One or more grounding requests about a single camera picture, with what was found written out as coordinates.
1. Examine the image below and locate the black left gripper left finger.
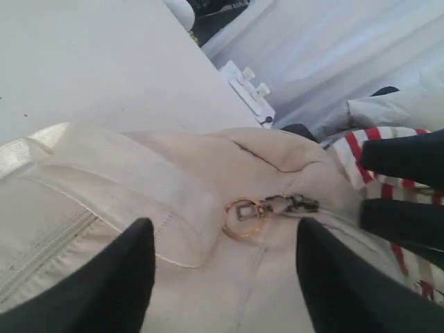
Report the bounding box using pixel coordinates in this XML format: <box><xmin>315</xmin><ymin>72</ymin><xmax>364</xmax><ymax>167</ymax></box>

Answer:
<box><xmin>1</xmin><ymin>218</ymin><xmax>155</xmax><ymax>332</ymax></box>

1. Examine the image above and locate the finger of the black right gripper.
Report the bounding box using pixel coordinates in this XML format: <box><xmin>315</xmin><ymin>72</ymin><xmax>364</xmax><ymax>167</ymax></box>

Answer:
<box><xmin>360</xmin><ymin>199</ymin><xmax>443</xmax><ymax>268</ymax></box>
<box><xmin>361</xmin><ymin>130</ymin><xmax>443</xmax><ymax>189</ymax></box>

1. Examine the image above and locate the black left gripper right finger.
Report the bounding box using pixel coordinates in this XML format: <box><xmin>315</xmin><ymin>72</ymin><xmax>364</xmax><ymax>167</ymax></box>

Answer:
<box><xmin>296</xmin><ymin>218</ymin><xmax>443</xmax><ymax>332</ymax></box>

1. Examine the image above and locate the gold zipper pull ring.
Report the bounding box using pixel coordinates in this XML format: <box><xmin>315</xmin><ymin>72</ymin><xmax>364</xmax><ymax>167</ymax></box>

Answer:
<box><xmin>222</xmin><ymin>196</ymin><xmax>268</xmax><ymax>239</ymax></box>

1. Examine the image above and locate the cream duffel bag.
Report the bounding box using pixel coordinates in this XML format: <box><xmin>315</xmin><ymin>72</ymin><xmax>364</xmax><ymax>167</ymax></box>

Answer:
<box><xmin>1</xmin><ymin>123</ymin><xmax>404</xmax><ymax>332</ymax></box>

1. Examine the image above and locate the red striped white cloth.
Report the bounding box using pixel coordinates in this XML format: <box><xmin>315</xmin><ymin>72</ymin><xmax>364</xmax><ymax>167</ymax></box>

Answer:
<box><xmin>327</xmin><ymin>126</ymin><xmax>443</xmax><ymax>305</ymax></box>

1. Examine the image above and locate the white round object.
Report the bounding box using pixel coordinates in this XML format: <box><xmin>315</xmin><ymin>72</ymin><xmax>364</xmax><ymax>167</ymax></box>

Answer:
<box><xmin>163</xmin><ymin>0</ymin><xmax>196</xmax><ymax>31</ymax></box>

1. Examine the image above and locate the white table clamp bracket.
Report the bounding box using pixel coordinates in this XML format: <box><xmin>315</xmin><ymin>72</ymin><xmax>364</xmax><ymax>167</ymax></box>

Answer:
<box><xmin>219</xmin><ymin>60</ymin><xmax>275</xmax><ymax>128</ymax></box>

